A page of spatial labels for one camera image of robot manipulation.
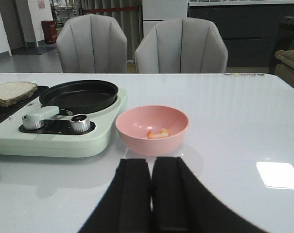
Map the right silver control knob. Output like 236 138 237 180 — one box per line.
69 114 90 133

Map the orange shrimp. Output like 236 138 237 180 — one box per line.
147 128 171 139

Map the red bin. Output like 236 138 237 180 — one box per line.
41 20 57 44

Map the left silver control knob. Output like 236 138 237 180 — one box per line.
22 115 44 131

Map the silver control knob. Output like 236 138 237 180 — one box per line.
69 114 90 133
22 115 44 131

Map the grey upholstered chair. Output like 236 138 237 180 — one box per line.
56 14 127 73
135 17 228 74

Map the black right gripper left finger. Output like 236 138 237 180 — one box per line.
79 159 151 233

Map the white cabinet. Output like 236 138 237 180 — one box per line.
142 0 189 40

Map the green breakfast maker base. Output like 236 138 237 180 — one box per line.
0 88 128 158

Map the dark armchair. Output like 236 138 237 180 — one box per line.
269 17 294 74

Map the pink bowl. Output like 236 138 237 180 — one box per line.
116 105 190 156

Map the right grey upholstered chair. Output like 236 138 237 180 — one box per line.
135 17 228 74

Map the black round frying pan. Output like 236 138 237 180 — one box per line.
39 80 119 116

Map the bread slice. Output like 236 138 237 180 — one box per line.
0 82 38 107

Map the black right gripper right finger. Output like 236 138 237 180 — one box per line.
152 157 263 233

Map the left grey upholstered chair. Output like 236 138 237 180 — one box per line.
56 14 127 73

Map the dark grey counter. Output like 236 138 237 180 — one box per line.
189 0 294 67

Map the beige cushion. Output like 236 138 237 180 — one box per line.
275 50 294 88

